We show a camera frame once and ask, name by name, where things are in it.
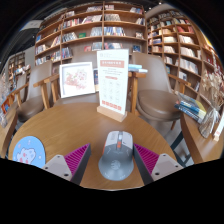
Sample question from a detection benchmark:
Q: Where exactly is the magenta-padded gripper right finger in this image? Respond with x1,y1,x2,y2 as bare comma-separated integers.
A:
132,143,184,186

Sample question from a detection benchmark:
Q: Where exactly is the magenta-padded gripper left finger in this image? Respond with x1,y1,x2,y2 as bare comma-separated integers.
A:
42,143,92,186

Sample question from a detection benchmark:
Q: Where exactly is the grey computer mouse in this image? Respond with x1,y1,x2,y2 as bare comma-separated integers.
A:
98,130,135,182

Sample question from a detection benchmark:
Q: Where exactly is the round light blue mouse pad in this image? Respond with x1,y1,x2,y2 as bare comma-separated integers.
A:
12,135,47,169

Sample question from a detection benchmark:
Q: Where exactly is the round wooden side table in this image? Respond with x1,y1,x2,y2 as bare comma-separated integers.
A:
179,111,224,164
0,106,18,159

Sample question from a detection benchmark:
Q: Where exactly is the glass vase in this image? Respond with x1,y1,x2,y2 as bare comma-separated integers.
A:
0,105,8,129
198,106,221,139

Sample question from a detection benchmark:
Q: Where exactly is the stack of dark books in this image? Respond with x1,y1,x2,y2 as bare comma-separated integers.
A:
173,93,208,124

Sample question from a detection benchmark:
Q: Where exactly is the white framed flower picture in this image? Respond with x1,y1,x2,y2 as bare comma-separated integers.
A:
58,61,97,99

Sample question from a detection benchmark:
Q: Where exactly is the dried pink flower bouquet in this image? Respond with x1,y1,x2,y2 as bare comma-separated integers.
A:
0,74,10,108

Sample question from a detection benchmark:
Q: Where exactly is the dark blue book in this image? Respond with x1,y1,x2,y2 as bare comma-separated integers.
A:
92,68,100,86

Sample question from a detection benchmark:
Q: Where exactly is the light blue book stack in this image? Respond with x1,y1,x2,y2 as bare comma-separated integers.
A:
128,63,149,74

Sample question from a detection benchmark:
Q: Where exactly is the small distant wooden shelf unit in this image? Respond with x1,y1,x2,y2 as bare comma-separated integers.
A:
7,51,27,83

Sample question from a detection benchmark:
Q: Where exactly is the curved wooden book shelf unit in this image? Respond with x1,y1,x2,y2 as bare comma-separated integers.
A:
146,8,224,101

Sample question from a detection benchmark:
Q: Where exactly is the wide wooden book shelf unit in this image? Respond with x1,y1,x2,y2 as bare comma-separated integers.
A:
33,1,148,66

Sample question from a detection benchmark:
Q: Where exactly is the white ceiling panel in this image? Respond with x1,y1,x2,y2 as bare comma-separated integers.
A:
20,19,44,32

